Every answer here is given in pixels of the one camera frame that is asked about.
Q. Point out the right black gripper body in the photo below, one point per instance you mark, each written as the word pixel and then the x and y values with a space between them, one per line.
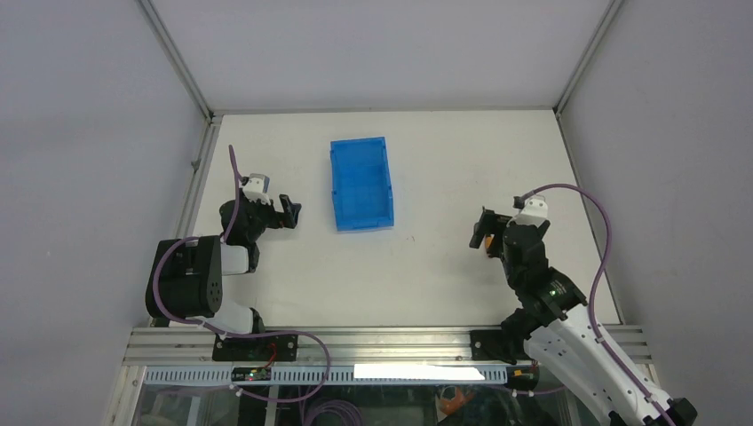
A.
pixel 514 276

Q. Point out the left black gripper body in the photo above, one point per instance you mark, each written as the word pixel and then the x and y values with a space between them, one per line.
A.
pixel 261 216

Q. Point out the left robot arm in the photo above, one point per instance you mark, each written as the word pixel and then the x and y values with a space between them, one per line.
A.
pixel 186 281

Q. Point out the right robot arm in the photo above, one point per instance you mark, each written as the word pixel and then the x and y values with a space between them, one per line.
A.
pixel 553 325

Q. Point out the blue plastic bin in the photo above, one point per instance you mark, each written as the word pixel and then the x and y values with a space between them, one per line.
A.
pixel 361 184

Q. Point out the small green circuit board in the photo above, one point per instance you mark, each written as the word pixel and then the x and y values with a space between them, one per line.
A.
pixel 251 374

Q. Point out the orange object under table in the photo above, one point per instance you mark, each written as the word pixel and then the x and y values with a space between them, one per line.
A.
pixel 449 399

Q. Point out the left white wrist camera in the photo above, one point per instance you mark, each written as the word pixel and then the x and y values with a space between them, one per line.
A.
pixel 255 188

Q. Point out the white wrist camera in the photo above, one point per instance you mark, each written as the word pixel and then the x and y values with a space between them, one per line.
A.
pixel 255 188
pixel 532 210

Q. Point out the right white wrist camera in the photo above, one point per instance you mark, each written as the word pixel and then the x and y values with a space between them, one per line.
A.
pixel 532 210

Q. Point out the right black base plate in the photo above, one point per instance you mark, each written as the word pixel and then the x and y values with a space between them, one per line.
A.
pixel 497 345

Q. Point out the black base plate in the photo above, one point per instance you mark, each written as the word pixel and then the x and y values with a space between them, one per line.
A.
pixel 269 346
pixel 497 345

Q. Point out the left aluminium frame post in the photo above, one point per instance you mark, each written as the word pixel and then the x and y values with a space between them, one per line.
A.
pixel 171 50

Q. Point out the aluminium frame post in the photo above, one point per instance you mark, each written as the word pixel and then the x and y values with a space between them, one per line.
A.
pixel 612 9
pixel 171 50

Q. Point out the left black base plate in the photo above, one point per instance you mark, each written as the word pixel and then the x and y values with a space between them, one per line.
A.
pixel 269 346

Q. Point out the aluminium front rail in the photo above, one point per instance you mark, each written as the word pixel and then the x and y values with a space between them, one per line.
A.
pixel 192 346

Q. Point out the slotted white cable duct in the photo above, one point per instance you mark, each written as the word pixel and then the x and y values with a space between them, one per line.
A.
pixel 358 374

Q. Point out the right aluminium frame post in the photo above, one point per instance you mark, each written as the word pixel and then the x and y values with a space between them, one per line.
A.
pixel 612 9

